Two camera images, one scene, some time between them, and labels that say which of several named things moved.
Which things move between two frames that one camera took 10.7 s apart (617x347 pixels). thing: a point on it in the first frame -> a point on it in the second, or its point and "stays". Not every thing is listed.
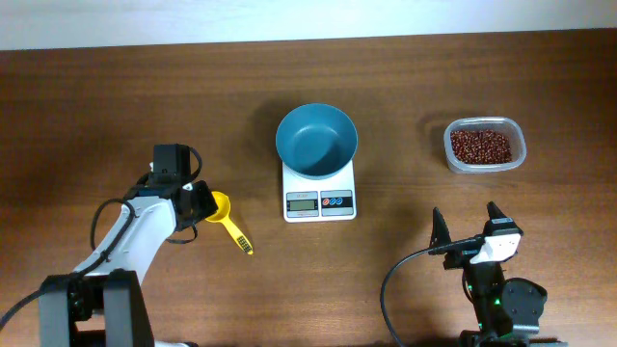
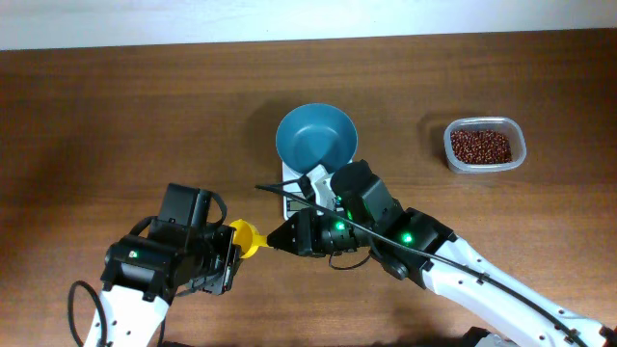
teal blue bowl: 316,141 stays
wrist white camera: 497,248 -> 326,192
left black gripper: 201,203 -> 228,260
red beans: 480,146 stays
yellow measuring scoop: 222,214 -> 247,235
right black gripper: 465,256 -> 305,233
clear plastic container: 483,144 stays
